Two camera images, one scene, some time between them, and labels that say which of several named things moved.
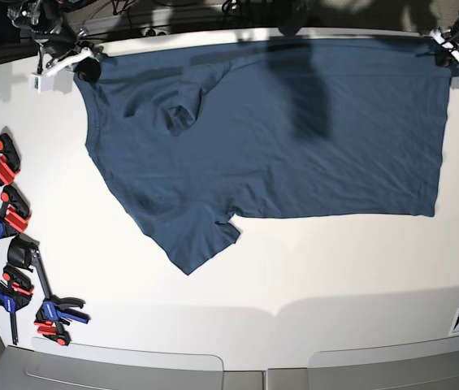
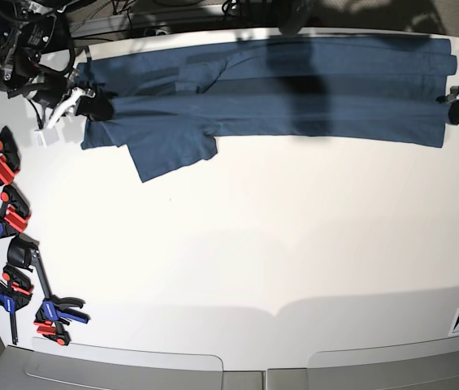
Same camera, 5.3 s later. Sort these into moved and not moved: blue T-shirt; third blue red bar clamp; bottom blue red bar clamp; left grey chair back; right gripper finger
Moved: right gripper finger; blue T-shirt
Not moved: left grey chair back; bottom blue red bar clamp; third blue red bar clamp
